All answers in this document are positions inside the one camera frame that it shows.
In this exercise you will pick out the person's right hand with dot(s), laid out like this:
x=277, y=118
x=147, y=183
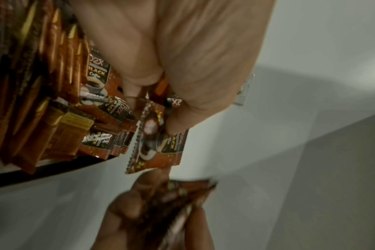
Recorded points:
x=122, y=219

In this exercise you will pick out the person's left hand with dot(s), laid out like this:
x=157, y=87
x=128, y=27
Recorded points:
x=200, y=48

